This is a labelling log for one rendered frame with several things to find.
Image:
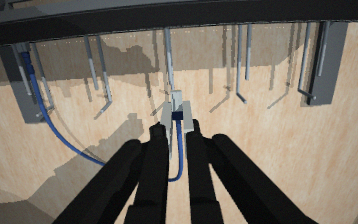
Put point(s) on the dark grey patch panel rack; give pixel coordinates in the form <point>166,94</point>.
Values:
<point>117,20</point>

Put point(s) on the blue patch cord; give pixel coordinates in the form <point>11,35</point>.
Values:
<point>31,73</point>

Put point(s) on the white cable plug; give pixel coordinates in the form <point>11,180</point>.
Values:
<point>176,104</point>

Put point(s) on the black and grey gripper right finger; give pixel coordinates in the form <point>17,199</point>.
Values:
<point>258,198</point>

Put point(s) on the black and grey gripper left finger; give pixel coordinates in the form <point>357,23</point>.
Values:
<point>103,198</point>

